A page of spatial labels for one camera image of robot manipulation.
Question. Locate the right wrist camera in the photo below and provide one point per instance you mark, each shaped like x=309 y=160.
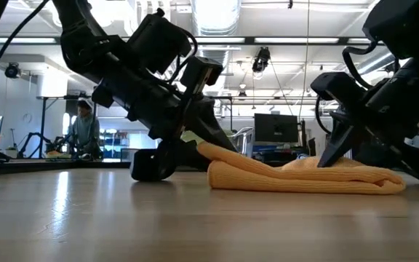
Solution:
x=337 y=87

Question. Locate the long ceiling light strip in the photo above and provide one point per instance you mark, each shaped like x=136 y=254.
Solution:
x=297 y=40

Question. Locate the silver ceiling air duct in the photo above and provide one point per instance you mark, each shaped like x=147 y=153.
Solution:
x=216 y=14

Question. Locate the standing person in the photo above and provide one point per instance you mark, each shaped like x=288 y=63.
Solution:
x=84 y=131

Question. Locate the orange microfiber towel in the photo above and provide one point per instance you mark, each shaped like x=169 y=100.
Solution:
x=286 y=182

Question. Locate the black ceiling spotlight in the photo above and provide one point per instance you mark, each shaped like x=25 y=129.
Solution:
x=12 y=71
x=261 y=60

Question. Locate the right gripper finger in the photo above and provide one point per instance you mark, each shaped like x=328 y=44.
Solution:
x=338 y=142
x=413 y=160

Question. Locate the black background rig frame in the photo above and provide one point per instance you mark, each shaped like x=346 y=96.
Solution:
x=43 y=116

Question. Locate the clear plastic bin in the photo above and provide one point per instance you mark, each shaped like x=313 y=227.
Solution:
x=246 y=140

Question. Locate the black computer monitor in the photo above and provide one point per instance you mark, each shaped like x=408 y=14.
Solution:
x=275 y=127

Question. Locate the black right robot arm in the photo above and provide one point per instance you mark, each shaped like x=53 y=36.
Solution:
x=406 y=25

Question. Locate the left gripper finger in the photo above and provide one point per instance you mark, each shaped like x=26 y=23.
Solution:
x=153 y=163
x=202 y=123

